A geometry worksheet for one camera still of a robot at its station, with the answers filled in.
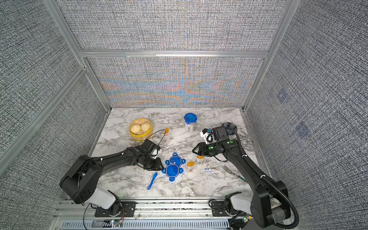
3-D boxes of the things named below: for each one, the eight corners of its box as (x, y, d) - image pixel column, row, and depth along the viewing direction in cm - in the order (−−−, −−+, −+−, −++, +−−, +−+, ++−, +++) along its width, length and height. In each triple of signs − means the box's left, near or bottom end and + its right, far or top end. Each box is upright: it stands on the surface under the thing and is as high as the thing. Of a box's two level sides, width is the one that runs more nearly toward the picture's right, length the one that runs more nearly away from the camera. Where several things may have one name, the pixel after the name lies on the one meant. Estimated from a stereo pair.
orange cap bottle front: (187, 173, 88) (187, 166, 79) (187, 169, 89) (187, 161, 80) (193, 173, 88) (194, 166, 79) (193, 169, 89) (194, 161, 80)
